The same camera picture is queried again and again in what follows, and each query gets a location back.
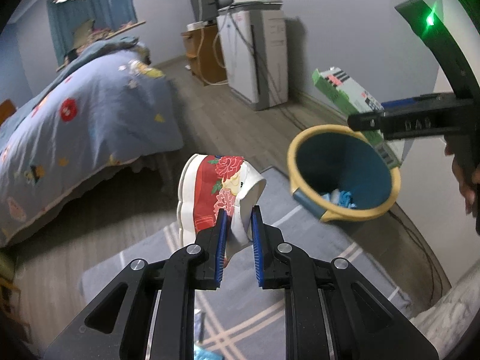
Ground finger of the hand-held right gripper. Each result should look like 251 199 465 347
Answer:
382 95 426 112
347 95 459 142

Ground blue curtain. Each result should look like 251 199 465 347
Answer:
46 0 138 65

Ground white fluffy cloth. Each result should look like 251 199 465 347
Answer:
409 266 480 350

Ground green cardboard box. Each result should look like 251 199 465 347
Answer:
312 67 404 168

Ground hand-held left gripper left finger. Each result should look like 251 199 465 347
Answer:
43 210 229 360

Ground cream cable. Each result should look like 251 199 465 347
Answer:
197 26 229 87

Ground black cables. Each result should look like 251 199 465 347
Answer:
225 7 340 130

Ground wooden headboard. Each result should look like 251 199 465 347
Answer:
0 99 18 125

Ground grey rug with white lines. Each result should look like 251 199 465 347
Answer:
80 167 413 360

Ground blue paper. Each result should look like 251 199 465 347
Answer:
337 190 358 209

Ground wooden cabinet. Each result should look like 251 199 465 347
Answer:
181 22 229 88

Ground teal bin with yellow rim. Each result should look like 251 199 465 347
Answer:
287 124 402 226

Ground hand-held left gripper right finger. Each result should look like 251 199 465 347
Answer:
251 205 439 360

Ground person's right hand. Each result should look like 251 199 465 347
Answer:
444 144 480 219

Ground black floor cable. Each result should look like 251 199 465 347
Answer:
389 209 440 298

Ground red floral paper cup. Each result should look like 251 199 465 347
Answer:
177 153 268 260

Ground teal packet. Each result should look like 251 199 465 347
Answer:
194 347 223 360

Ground white air purifier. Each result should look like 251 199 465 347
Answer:
217 5 289 112

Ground bed with blue quilt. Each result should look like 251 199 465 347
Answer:
0 35 184 238

